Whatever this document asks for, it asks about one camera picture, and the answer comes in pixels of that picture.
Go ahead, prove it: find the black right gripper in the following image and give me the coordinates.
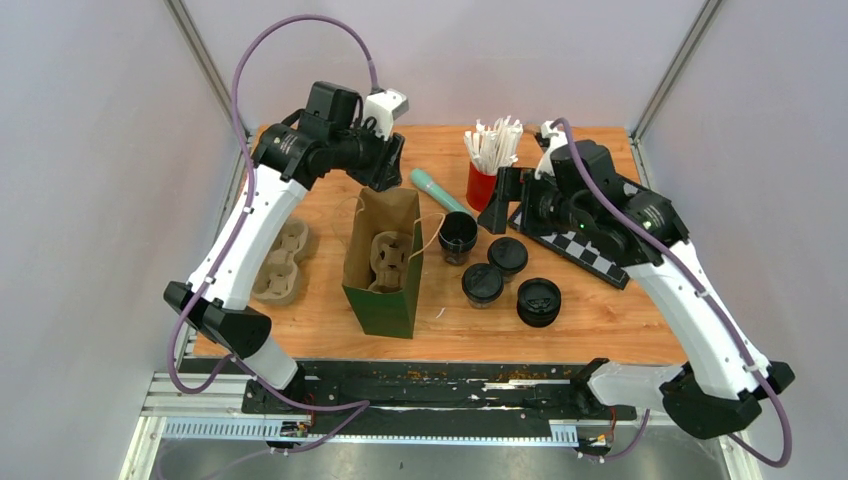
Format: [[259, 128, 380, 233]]
[[477, 166, 590, 236]]

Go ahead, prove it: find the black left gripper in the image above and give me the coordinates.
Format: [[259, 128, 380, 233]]
[[331, 114, 407, 193]]

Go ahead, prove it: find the stack of black cups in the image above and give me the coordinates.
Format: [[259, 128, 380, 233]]
[[437, 211, 478, 266]]

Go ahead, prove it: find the green paper bag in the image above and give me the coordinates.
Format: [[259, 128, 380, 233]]
[[331, 188, 435, 339]]

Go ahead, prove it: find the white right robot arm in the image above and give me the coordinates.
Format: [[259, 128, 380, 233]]
[[478, 140, 795, 439]]

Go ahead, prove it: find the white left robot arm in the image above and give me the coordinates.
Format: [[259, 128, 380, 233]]
[[163, 81, 409, 413]]

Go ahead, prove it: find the red cup holder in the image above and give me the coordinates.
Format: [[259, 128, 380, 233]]
[[465, 162, 497, 212]]

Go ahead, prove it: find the white wrapped straws bundle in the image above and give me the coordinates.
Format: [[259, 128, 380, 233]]
[[463, 116, 524, 176]]

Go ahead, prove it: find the teal handheld massager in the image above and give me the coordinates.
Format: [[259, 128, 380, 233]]
[[409, 168, 471, 215]]

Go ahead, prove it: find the black white chessboard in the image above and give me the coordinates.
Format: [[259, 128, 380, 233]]
[[507, 173, 661, 290]]

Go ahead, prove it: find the grey cardboard cup carrier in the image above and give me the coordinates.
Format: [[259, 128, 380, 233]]
[[251, 217, 318, 306]]

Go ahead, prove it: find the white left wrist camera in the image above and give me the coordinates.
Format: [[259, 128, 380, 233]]
[[362, 89, 409, 141]]

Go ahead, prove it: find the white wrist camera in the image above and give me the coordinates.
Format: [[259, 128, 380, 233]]
[[534, 117, 570, 180], [362, 89, 409, 141]]

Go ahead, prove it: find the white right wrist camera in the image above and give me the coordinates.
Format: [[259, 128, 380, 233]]
[[534, 117, 570, 180]]

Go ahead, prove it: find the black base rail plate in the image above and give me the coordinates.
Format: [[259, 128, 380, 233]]
[[284, 360, 637, 438]]

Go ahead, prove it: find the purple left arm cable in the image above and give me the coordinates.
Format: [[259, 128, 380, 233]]
[[165, 14, 380, 415]]

